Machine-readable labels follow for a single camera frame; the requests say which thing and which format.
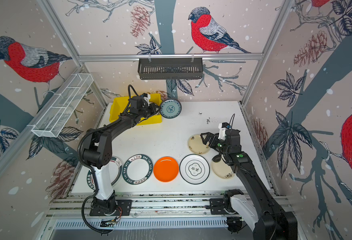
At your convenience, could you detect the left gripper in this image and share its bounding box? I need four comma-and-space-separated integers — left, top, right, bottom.
138, 103, 162, 119

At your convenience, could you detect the cream plate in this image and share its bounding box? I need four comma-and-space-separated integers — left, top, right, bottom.
211, 160, 235, 180
188, 134, 210, 155

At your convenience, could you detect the small teal patterned plate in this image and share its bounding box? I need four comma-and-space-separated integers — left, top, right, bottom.
160, 99, 182, 119

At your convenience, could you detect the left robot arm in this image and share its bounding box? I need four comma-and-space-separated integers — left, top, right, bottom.
78, 94, 160, 214

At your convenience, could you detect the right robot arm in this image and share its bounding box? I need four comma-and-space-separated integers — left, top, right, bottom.
201, 128, 298, 240

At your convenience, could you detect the yellow plastic bin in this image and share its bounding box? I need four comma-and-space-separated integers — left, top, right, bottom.
109, 93, 162, 126

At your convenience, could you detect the white plate black clover pattern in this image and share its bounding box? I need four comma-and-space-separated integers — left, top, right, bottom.
179, 154, 211, 185

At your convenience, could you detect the black hanging basket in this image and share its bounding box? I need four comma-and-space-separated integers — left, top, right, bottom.
138, 58, 203, 80

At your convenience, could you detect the orange plate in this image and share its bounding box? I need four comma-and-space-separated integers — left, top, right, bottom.
154, 157, 179, 183

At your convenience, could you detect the white plate green lettered rim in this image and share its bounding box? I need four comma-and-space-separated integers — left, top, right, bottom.
122, 155, 154, 185

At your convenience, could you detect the white plate green red rim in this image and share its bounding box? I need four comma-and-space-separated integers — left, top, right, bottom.
87, 156, 123, 190

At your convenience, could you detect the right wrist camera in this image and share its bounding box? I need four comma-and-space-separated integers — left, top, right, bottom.
219, 122, 232, 140

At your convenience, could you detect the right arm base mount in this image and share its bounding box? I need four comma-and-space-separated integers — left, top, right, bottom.
208, 198, 238, 215

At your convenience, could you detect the aluminium frame crossbar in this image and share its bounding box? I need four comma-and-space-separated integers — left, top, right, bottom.
78, 53, 264, 63

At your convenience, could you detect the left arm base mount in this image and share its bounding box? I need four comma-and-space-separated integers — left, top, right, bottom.
90, 198, 132, 217

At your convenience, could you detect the white wire mesh basket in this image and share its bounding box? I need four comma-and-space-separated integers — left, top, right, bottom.
32, 73, 94, 138

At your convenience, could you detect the aluminium rail base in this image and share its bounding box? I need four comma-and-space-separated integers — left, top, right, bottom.
46, 194, 245, 230

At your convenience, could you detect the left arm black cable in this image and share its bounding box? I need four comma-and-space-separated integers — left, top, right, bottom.
80, 194, 117, 235

